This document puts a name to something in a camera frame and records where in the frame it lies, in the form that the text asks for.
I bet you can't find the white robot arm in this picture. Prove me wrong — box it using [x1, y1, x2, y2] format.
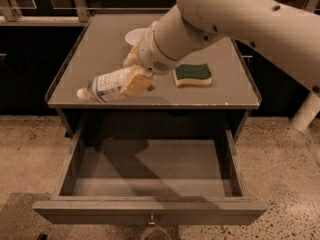
[123, 0, 320, 131]

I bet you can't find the open grey top drawer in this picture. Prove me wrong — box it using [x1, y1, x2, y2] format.
[33, 130, 267, 225]

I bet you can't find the metal drawer knob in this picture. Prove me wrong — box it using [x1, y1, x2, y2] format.
[147, 214, 157, 227]

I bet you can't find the green yellow sponge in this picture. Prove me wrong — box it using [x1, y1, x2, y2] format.
[173, 64, 212, 87]

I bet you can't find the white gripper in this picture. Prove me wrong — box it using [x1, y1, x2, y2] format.
[120, 21, 178, 97]

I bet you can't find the blue plastic bottle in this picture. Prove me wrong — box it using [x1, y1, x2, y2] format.
[77, 66, 136, 103]

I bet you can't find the white ceramic bowl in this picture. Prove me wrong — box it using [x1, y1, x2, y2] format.
[125, 28, 146, 46]

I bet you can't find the grey cabinet counter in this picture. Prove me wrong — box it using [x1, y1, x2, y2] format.
[46, 14, 261, 136]

